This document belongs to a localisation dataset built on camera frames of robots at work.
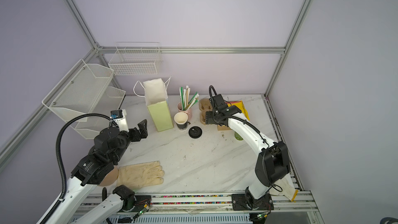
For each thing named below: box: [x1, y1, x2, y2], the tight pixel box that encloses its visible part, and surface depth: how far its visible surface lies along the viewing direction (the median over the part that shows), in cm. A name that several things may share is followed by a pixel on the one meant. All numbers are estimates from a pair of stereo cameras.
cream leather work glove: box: [116, 160, 165, 191], surface depth 84 cm
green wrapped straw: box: [179, 87, 186, 111], surface depth 103 cm
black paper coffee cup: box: [173, 111, 189, 131], surface depth 99 cm
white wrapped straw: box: [185, 85, 191, 110], surface depth 101 cm
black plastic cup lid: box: [188, 126, 203, 139], surface depth 100 cm
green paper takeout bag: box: [143, 78, 174, 133], surface depth 94 cm
